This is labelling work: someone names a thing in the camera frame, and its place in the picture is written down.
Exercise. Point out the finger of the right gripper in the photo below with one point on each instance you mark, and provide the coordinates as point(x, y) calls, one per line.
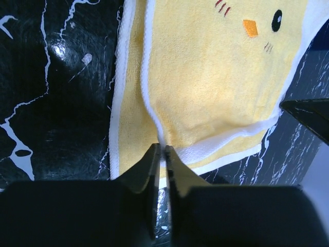
point(311, 113)

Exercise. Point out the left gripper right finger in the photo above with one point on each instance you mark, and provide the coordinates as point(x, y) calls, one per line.
point(180, 182)

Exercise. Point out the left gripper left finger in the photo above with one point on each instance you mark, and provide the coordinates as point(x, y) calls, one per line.
point(142, 179)

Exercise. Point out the yellow towel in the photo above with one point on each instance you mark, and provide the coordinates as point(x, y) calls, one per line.
point(205, 77)

